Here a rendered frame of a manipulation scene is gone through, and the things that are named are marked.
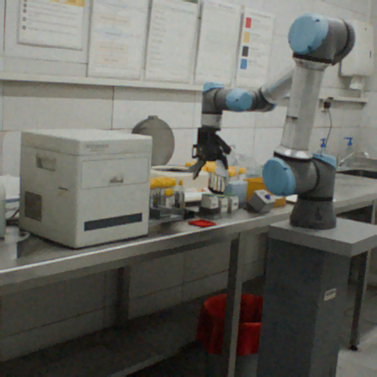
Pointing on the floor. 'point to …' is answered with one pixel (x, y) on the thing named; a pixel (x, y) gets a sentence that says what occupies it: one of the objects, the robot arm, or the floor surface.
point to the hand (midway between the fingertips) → (210, 183)
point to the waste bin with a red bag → (249, 325)
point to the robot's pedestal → (301, 311)
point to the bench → (103, 254)
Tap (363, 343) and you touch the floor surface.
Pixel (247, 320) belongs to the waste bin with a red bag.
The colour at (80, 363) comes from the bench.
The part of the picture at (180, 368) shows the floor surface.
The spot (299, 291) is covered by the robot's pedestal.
